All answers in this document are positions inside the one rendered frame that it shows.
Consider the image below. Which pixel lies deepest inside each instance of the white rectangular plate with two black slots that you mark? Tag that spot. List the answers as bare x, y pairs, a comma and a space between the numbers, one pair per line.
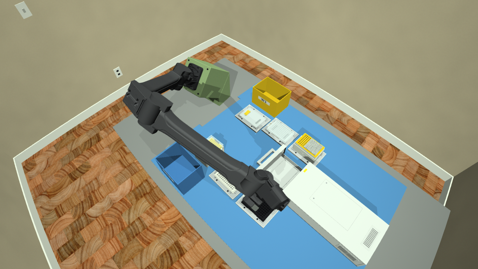
254, 217

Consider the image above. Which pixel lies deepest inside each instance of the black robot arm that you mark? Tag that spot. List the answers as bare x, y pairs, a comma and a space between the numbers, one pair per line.
145, 101

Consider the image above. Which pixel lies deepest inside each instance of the blue bench mat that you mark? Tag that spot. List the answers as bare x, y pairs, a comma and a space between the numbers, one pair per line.
287, 241

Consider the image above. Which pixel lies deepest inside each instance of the yellow open-top bin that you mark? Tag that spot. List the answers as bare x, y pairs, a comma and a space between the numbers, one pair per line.
271, 96

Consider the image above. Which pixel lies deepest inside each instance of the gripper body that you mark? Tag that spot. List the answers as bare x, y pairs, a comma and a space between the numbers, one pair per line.
247, 200

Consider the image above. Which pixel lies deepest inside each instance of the blue open-top box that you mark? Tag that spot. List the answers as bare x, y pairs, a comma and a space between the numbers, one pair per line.
180, 167

